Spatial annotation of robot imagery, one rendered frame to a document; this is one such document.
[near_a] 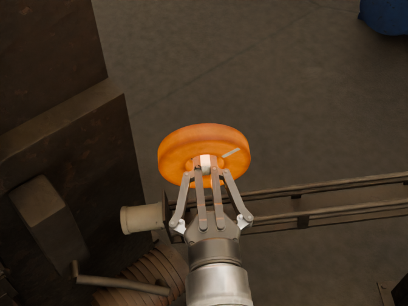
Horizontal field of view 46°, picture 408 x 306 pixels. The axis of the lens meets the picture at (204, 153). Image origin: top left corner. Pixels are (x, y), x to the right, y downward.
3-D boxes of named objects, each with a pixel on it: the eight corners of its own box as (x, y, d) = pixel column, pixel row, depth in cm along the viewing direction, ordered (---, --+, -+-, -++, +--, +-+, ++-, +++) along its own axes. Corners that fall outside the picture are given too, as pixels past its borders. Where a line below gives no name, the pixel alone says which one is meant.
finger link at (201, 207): (209, 240, 72) (200, 240, 72) (201, 176, 78) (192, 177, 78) (209, 229, 69) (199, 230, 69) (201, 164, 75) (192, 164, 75)
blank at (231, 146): (198, 182, 90) (200, 198, 88) (137, 151, 80) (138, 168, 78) (266, 147, 82) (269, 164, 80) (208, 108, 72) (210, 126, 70)
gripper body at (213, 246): (186, 283, 70) (183, 226, 75) (243, 278, 71) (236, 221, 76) (185, 265, 64) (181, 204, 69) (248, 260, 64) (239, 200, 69)
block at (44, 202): (38, 245, 108) (2, 189, 89) (69, 225, 111) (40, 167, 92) (62, 280, 103) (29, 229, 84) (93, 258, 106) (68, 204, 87)
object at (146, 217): (127, 214, 104) (119, 201, 99) (167, 209, 104) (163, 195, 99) (126, 239, 101) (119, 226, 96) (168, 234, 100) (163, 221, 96)
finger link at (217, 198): (215, 228, 69) (224, 227, 69) (210, 163, 75) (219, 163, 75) (214, 239, 72) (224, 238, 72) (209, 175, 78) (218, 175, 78)
